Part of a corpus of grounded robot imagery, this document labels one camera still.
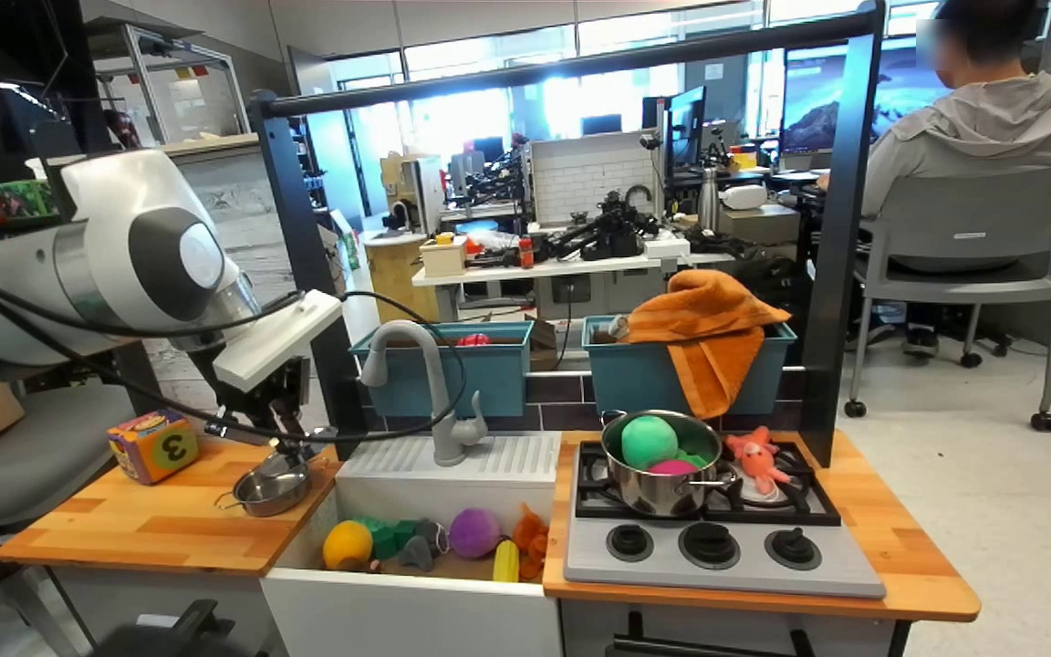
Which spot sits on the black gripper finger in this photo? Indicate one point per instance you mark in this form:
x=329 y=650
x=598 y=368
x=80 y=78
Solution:
x=292 y=451

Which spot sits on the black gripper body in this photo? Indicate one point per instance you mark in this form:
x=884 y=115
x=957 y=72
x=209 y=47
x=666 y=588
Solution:
x=272 y=406

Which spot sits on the silver pot lid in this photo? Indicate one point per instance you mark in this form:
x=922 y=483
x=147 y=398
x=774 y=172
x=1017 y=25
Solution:
x=272 y=488

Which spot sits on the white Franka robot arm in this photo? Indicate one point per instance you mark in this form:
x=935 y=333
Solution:
x=140 y=262

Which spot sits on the green ball in pot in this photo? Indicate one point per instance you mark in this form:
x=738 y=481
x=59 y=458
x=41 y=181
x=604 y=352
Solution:
x=646 y=438

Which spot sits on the pink ball in pot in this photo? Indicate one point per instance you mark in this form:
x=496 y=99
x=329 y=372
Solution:
x=674 y=468

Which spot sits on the silver pot on stove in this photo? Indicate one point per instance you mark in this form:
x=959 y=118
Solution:
x=670 y=499

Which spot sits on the yellow toy ball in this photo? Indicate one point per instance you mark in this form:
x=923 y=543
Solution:
x=346 y=547

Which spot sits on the colourful toy block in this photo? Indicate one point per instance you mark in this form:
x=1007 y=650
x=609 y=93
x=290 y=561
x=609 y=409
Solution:
x=155 y=446

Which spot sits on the green toy in sink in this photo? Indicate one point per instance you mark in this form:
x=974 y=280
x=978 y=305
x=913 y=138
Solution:
x=410 y=543

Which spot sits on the grey toy faucet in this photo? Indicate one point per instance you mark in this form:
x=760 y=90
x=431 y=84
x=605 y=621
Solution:
x=451 y=438

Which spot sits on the white toy sink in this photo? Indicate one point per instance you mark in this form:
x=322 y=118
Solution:
x=451 y=606

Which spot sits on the purple toy ball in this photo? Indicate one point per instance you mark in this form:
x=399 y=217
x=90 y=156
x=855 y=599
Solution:
x=473 y=536

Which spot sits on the teal storage bin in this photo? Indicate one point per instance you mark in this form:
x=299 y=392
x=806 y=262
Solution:
x=479 y=359
x=631 y=379

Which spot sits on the yellow toy banana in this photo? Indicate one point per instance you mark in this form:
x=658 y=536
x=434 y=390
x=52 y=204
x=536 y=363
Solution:
x=503 y=564

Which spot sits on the orange toy in sink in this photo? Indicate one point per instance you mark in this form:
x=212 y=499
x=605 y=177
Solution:
x=529 y=537

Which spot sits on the orange cloth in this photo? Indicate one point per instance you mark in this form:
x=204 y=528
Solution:
x=714 y=333

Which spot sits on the red toy lobster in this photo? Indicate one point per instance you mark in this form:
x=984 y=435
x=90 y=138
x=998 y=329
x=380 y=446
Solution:
x=757 y=460

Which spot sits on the grey toy stove top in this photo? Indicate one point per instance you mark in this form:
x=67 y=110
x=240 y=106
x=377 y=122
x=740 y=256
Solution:
x=729 y=547

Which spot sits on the grey office chair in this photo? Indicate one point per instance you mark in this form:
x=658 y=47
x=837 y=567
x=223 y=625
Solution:
x=965 y=244

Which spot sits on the blue computer monitor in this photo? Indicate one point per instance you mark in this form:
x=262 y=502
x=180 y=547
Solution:
x=816 y=84

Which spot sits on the seated person in hoodie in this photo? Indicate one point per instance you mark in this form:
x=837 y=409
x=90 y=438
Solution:
x=991 y=110

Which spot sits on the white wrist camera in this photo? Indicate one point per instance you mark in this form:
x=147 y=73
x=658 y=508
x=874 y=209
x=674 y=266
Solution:
x=255 y=352

